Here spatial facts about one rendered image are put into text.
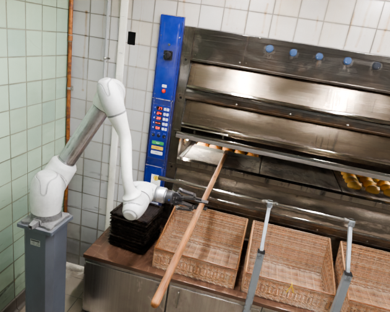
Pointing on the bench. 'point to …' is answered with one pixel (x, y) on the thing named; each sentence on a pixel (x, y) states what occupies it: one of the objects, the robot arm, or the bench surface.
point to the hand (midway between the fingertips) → (201, 204)
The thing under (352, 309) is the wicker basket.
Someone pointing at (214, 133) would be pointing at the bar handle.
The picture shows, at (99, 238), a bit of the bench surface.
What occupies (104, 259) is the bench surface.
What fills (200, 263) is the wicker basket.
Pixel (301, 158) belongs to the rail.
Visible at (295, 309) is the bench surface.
